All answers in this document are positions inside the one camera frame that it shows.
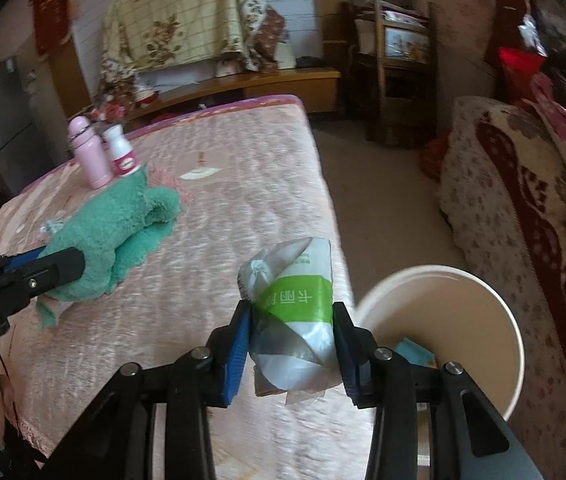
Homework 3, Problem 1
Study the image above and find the white pill bottle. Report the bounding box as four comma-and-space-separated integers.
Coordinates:
102, 125, 141, 178

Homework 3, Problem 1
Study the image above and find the red white ornament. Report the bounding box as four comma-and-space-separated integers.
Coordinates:
135, 85, 161, 106

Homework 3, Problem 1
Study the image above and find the pink quilted bed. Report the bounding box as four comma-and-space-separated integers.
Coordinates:
0, 94, 379, 480

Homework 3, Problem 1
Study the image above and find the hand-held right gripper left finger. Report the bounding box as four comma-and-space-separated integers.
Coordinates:
48, 301, 254, 480

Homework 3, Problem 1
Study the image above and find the grey refrigerator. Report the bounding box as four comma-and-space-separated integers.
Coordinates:
0, 55, 44, 196

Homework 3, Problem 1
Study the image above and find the red cloth on floor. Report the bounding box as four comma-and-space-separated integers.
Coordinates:
418, 132, 451, 181

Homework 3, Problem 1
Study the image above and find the black cable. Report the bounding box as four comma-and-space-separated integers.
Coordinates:
0, 337, 46, 467

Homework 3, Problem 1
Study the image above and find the pink thermos bottle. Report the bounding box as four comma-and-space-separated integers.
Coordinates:
67, 116, 114, 190

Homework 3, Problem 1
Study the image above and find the green fluffy towel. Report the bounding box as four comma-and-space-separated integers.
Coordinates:
35, 172, 183, 331

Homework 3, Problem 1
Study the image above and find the dark wooden chair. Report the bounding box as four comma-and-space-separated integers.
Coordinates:
345, 0, 439, 146

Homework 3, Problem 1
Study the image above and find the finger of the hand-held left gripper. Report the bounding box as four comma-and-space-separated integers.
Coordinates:
0, 246, 46, 274
29, 246, 86, 297

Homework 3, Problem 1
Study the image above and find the red hanging cloth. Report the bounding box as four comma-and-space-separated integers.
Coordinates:
33, 0, 74, 56

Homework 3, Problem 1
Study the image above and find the yellow floral checked cloth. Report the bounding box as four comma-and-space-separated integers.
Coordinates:
100, 0, 264, 106

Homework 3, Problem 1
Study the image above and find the red plastic bag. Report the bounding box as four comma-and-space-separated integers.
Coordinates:
498, 46, 546, 101

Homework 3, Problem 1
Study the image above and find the brown floral cloth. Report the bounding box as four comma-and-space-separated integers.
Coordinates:
245, 5, 289, 73

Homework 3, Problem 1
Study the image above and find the white green printed plastic packet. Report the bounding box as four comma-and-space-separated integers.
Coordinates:
236, 236, 340, 406

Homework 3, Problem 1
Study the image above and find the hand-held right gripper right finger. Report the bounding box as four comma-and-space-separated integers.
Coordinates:
332, 301, 546, 480

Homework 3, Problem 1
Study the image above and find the dark red patterned blanket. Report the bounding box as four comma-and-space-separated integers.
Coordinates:
476, 110, 566, 411

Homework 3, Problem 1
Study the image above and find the sofa with cream floral cover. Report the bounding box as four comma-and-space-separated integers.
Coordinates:
438, 95, 566, 480

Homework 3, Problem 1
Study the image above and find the white round bin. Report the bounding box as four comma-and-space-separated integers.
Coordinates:
354, 263, 522, 480

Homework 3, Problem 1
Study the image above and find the blue wrapper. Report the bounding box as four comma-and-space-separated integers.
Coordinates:
394, 338, 436, 368

